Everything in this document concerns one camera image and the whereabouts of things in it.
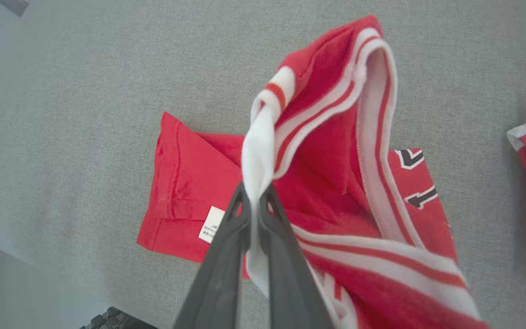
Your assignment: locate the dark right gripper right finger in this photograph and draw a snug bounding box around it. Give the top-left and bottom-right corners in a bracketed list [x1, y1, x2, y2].
[258, 183, 337, 329]

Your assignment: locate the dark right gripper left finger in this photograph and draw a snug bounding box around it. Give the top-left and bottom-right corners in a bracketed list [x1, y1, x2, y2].
[174, 182, 252, 329]

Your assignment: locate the red jersey with white sleeves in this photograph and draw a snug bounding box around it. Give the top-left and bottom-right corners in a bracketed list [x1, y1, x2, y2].
[136, 15, 490, 329]

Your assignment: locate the wall skirting board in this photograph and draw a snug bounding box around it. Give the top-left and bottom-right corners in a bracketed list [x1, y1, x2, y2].
[0, 0, 30, 18]

